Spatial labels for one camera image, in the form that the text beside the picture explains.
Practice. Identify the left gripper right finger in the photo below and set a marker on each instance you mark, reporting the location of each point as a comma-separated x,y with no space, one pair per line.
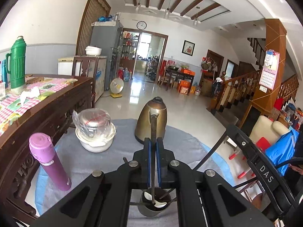
174,174

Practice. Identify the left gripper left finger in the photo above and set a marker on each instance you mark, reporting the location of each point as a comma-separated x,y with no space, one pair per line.
134,175

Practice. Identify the white ceramic spoon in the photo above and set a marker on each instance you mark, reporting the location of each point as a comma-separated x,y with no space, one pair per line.
148,196
158,204

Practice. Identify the dark grey utensil holder cup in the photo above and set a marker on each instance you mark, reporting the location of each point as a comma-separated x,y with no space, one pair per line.
148,210

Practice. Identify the white bowl with plastic wrap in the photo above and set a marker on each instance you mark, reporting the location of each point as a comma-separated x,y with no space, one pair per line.
94,129

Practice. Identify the gold electric kettle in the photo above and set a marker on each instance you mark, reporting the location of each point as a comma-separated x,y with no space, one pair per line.
143,127

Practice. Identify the small standing fan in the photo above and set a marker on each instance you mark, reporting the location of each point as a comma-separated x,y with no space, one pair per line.
116,87

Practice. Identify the purple thermos bottle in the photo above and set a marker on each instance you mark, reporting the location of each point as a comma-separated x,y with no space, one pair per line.
42,149

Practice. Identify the wooden stair railing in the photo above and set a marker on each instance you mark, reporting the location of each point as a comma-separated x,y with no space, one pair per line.
243,87

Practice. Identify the dark wooden side table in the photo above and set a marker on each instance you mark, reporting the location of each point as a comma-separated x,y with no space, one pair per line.
179,75

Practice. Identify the dark wooden sideboard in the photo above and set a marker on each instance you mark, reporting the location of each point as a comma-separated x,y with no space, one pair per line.
51,116

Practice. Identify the white chest freezer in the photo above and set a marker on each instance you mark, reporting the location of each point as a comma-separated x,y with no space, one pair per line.
89,66

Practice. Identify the white rice cooker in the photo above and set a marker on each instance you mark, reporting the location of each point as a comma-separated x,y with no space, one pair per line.
93,51

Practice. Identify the grey refrigerator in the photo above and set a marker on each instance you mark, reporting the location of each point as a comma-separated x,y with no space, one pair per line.
108,37

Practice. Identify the green thermos jug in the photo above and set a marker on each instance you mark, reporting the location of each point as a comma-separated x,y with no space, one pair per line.
15,66

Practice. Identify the brown wooden door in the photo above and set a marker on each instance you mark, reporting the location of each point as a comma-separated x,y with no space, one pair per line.
94,9

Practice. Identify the framed wall picture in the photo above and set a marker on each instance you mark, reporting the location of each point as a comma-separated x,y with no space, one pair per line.
188,48

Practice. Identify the wall calendar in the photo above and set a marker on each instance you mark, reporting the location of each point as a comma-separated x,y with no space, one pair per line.
270,69

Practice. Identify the round wall clock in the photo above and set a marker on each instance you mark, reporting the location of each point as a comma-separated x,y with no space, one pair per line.
141,25

